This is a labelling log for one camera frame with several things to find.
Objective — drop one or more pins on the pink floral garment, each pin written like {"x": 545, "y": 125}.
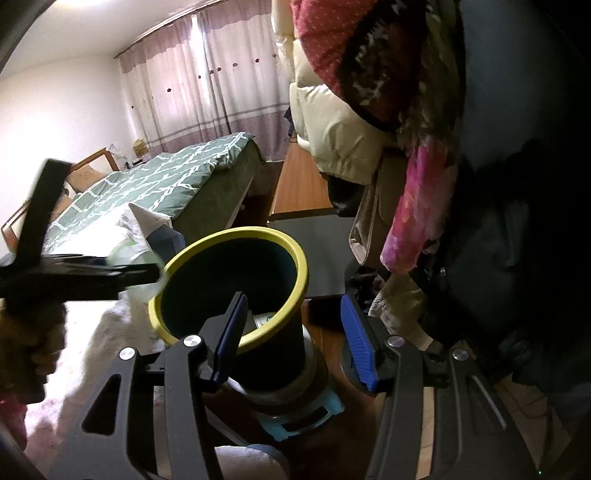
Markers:
{"x": 423, "y": 206}

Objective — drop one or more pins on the wooden low cabinet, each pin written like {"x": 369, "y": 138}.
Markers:
{"x": 301, "y": 192}

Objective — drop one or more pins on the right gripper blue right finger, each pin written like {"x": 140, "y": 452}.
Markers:
{"x": 475, "y": 436}

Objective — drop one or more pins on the person's left hand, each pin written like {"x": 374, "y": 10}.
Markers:
{"x": 32, "y": 339}

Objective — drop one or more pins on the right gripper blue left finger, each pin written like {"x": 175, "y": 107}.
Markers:
{"x": 112, "y": 436}

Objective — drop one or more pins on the green plaid bed duvet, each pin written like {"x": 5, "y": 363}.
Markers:
{"x": 166, "y": 185}

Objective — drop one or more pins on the green plastic bag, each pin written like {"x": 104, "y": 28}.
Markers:
{"x": 143, "y": 269}

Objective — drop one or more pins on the right brown pillow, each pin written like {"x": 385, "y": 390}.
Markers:
{"x": 83, "y": 178}

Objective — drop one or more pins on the red dotted puffer jacket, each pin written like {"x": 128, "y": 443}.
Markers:
{"x": 367, "y": 52}

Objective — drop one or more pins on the pink white curtains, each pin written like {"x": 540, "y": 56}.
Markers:
{"x": 208, "y": 74}

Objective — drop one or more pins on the wooden bed headboard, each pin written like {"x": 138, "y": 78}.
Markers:
{"x": 12, "y": 227}

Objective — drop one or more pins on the cream puffer jacket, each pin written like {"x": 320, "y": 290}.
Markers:
{"x": 341, "y": 143}

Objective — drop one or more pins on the yellow rimmed black trash bin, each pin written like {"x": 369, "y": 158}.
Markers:
{"x": 266, "y": 265}

